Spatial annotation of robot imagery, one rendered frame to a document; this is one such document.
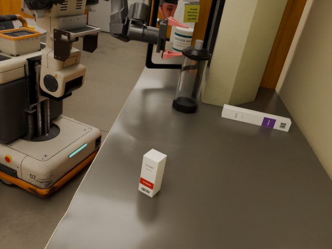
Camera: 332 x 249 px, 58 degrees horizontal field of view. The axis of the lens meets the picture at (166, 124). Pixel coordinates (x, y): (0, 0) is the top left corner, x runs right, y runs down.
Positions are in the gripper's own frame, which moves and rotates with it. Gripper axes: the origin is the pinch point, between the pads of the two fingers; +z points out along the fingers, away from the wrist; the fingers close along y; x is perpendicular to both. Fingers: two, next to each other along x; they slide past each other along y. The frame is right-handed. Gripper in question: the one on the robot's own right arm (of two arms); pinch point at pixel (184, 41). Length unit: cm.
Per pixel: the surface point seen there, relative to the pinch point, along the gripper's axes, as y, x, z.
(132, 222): -27, -63, -4
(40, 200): -119, 31, -71
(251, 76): -12.9, 17.1, 30.9
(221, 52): -3.4, 9.2, 14.9
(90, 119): -117, 144, -76
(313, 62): -3, 21, 55
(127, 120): -26.2, -18.4, -14.1
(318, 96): -12, 5, 55
